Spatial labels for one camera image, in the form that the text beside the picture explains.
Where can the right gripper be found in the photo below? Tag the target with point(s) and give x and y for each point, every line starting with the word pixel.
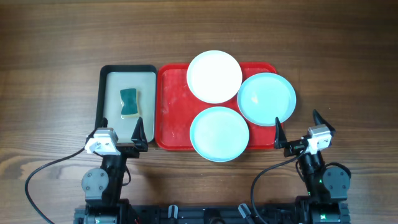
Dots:
pixel 293 147

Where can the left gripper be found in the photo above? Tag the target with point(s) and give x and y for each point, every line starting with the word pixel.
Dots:
pixel 139 144

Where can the green yellow sponge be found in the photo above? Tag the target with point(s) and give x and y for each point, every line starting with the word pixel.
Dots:
pixel 129 103

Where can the light blue plate front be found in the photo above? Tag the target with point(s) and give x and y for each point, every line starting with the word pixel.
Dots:
pixel 219 134

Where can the light blue plate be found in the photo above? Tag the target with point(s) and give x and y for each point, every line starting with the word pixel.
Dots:
pixel 219 134
pixel 263 97

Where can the white round plate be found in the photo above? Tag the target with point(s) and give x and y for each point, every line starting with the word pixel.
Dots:
pixel 214 76

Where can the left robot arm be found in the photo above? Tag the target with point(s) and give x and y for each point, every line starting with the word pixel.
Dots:
pixel 102 186

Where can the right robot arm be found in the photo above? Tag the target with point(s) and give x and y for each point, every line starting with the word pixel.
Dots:
pixel 325 183

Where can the black water tray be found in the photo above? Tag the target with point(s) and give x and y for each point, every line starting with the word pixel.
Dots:
pixel 113 79

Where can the red plastic tray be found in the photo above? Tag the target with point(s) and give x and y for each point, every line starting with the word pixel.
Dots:
pixel 176 107

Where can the light blue plate right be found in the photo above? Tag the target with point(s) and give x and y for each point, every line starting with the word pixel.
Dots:
pixel 263 97

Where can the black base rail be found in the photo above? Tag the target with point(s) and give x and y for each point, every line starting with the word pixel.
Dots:
pixel 270 213

